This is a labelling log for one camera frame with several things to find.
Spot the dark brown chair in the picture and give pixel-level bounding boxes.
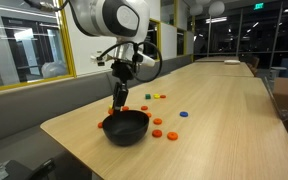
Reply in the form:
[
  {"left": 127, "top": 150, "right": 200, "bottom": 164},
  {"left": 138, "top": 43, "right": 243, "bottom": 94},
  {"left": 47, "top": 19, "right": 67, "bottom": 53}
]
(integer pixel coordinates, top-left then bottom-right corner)
[{"left": 246, "top": 54, "right": 261, "bottom": 77}]

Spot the white round stool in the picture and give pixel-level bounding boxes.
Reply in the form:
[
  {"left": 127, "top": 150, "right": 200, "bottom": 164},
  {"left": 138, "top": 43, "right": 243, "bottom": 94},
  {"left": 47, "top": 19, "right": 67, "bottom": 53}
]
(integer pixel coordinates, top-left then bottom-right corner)
[{"left": 269, "top": 65, "right": 287, "bottom": 81}]

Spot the green exit sign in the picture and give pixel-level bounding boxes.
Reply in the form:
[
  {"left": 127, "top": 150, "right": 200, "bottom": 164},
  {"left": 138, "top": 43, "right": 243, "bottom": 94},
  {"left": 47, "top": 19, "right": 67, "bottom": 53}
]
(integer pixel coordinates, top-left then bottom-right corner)
[{"left": 253, "top": 2, "right": 265, "bottom": 11}]

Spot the white globe lamp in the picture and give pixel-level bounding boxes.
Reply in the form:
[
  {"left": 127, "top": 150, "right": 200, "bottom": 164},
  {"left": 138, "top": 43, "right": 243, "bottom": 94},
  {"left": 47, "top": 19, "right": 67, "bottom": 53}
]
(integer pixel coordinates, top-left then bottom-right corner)
[
  {"left": 208, "top": 0, "right": 226, "bottom": 18},
  {"left": 189, "top": 3, "right": 204, "bottom": 17}
]

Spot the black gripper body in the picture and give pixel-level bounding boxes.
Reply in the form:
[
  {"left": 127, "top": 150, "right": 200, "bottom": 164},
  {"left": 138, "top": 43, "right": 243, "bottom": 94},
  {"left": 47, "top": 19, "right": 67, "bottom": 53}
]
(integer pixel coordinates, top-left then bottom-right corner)
[{"left": 111, "top": 60, "right": 135, "bottom": 84}]

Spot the gray upholstered bench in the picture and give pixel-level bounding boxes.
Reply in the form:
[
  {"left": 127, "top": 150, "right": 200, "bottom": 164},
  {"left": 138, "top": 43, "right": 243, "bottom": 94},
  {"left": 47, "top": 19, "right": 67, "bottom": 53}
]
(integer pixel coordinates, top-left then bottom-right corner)
[{"left": 0, "top": 54, "right": 194, "bottom": 180}]

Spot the large yellow framed window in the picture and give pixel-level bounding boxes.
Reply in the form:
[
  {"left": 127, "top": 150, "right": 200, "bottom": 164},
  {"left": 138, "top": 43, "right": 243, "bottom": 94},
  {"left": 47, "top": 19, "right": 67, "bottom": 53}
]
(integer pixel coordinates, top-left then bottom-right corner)
[{"left": 0, "top": 0, "right": 78, "bottom": 95}]

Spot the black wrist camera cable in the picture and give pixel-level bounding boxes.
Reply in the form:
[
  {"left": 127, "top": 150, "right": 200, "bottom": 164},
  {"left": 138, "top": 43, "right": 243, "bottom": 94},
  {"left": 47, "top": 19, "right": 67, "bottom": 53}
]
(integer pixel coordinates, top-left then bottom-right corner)
[{"left": 97, "top": 39, "right": 164, "bottom": 84}]

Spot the narrow yellow framed window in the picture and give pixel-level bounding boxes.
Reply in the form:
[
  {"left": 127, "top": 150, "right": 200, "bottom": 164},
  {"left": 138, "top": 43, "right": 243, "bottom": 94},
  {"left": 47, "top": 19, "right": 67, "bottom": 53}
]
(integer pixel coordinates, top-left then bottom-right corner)
[{"left": 174, "top": 27, "right": 189, "bottom": 58}]

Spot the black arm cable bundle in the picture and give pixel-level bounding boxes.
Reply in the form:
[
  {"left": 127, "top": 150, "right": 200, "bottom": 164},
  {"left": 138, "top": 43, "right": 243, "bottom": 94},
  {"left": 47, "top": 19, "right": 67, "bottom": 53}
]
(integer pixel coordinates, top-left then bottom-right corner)
[{"left": 23, "top": 0, "right": 71, "bottom": 13}]

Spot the black equipment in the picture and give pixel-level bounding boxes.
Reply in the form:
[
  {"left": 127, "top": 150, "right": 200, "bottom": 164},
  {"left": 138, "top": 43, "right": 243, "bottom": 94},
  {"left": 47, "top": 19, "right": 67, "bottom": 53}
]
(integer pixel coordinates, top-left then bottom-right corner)
[{"left": 0, "top": 157, "right": 57, "bottom": 180}]

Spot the light wood table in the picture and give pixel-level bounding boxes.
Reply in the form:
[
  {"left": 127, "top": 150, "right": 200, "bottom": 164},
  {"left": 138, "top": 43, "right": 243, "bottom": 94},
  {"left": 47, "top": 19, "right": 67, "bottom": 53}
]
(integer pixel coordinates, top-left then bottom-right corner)
[
  {"left": 169, "top": 60, "right": 256, "bottom": 78},
  {"left": 194, "top": 55, "right": 241, "bottom": 63}
]

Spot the black bowl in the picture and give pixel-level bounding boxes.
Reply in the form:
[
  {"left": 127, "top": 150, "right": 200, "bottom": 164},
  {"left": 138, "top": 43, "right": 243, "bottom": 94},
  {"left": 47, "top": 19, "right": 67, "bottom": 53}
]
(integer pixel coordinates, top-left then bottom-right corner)
[{"left": 101, "top": 109, "right": 151, "bottom": 147}]

